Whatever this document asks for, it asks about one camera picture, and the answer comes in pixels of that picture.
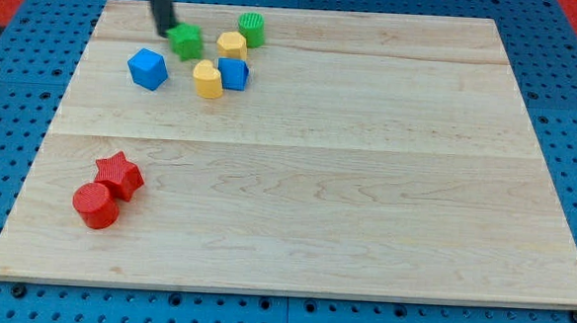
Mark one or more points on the blue cube block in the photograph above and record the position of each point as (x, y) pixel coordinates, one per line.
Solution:
(148, 69)

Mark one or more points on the light wooden board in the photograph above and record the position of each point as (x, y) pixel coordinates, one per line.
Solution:
(371, 157)

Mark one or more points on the blue pentagon block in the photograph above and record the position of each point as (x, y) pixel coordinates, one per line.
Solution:
(234, 73)

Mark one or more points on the yellow heart block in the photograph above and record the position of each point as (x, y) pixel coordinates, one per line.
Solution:
(207, 80)

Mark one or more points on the yellow hexagon block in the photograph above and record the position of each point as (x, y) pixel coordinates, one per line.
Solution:
(232, 45)

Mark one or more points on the green cylinder block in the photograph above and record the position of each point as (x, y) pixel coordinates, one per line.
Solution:
(252, 27)

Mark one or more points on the green star block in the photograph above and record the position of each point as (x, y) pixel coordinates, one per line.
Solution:
(186, 41)

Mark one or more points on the red star block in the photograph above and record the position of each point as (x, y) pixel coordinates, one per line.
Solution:
(121, 176)

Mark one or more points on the red cylinder block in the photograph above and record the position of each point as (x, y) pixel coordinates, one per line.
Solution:
(95, 205)

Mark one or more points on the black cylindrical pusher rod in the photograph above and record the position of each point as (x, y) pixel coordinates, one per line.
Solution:
(164, 16)

